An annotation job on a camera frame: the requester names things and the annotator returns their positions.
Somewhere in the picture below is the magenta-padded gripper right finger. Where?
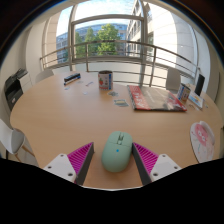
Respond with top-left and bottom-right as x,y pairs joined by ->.
131,142 -> 183,187

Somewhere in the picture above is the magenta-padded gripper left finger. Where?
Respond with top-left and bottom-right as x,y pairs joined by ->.
43,141 -> 95,186

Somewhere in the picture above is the mint green computer mouse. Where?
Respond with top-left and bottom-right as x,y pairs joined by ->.
101,130 -> 134,173

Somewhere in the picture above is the round white pink-print mouse pad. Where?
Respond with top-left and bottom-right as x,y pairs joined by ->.
189,120 -> 216,164

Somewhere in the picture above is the red and grey magazine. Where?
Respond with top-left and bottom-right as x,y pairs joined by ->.
126,84 -> 188,112

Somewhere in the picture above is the small printed card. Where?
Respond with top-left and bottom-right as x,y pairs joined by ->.
113,99 -> 130,108

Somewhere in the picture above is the white chair with wooden legs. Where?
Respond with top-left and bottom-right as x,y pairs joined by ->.
0,118 -> 36,166

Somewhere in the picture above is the white red-print tin can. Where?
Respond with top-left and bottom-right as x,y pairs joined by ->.
97,70 -> 114,91

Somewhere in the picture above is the black upright speaker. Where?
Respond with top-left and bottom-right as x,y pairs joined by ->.
194,73 -> 206,97

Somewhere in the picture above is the black and grey printer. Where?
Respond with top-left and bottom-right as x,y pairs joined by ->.
3,68 -> 29,111

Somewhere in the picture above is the grey metal balcony railing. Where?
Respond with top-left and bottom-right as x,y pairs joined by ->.
39,39 -> 201,88

